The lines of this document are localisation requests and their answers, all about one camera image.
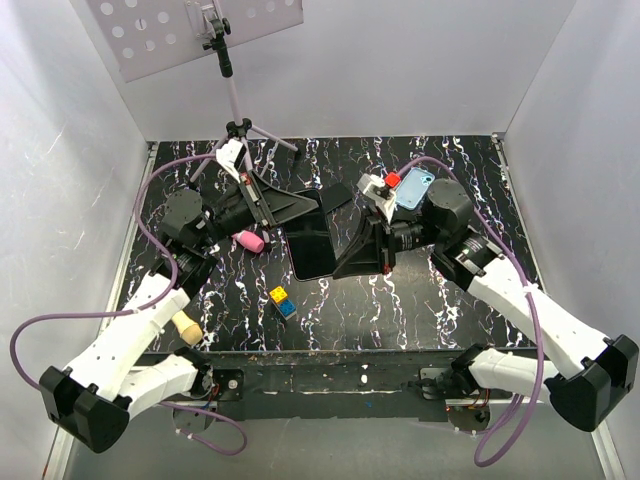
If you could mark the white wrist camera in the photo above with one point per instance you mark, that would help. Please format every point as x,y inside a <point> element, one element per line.
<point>228,154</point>
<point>377,190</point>

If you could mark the orange and blue toy blocks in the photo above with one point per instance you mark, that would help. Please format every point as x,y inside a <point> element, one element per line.
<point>280,299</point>

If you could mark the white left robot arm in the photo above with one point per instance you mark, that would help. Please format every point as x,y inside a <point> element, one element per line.
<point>145,354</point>

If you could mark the pink cylindrical stick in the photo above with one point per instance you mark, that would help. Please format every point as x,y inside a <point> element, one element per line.
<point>250,241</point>

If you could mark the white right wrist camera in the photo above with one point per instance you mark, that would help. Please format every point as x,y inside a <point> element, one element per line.
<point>377,190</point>

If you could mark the lilac music stand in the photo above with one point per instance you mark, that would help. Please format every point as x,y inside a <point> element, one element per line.
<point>149,37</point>

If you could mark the wooden handled tool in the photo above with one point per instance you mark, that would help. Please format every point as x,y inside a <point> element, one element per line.
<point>189,331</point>

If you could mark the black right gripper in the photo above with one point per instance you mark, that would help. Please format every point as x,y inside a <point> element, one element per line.
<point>371,253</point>

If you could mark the light blue phone case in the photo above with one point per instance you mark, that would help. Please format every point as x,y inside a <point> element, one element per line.
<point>413,187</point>

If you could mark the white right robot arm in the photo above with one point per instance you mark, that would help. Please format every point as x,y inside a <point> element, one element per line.
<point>582,373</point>

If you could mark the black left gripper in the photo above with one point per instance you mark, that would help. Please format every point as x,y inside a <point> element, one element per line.
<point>275,205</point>

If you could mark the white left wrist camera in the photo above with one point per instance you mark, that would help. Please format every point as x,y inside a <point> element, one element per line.
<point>228,154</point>

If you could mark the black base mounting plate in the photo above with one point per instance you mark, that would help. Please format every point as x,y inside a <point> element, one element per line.
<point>332,385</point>

